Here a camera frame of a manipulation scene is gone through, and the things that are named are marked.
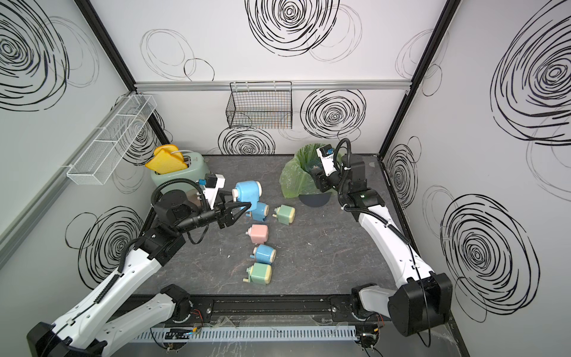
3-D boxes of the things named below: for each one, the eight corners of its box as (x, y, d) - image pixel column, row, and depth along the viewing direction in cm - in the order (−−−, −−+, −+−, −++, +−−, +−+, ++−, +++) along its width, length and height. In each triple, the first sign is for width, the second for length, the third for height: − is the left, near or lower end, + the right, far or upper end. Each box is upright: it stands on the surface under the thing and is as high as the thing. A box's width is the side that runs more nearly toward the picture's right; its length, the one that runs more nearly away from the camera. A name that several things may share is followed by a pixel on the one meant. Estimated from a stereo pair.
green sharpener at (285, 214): (273, 222, 97) (272, 213, 91) (277, 212, 100) (277, 203, 94) (292, 227, 95) (292, 218, 89) (295, 217, 98) (296, 208, 93)
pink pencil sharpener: (247, 244, 90) (245, 237, 85) (249, 232, 93) (246, 224, 88) (267, 244, 90) (266, 237, 85) (268, 232, 93) (267, 224, 88)
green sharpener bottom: (246, 285, 81) (242, 279, 75) (248, 269, 84) (244, 262, 78) (271, 285, 81) (270, 279, 75) (272, 269, 84) (271, 262, 78)
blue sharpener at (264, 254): (252, 262, 86) (249, 255, 80) (259, 248, 89) (257, 240, 83) (270, 271, 83) (269, 265, 78) (277, 257, 87) (277, 249, 81)
